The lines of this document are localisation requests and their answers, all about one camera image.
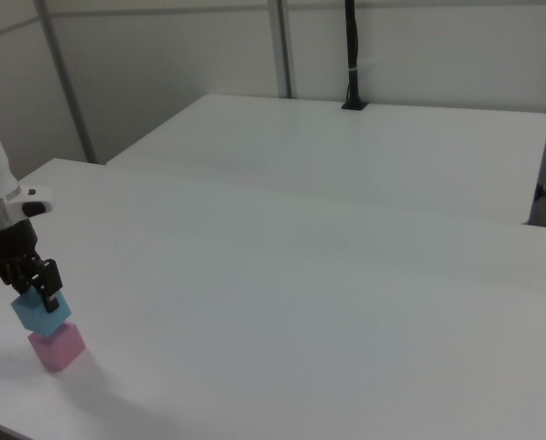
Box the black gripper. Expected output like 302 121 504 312
0 219 63 314

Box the blue cube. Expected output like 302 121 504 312
10 288 73 336

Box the pink cube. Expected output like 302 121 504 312
27 321 87 372

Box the white side table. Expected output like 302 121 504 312
105 93 546 226

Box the grey partition corner post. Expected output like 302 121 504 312
32 0 98 164

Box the black camera pole with base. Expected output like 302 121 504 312
341 0 369 112

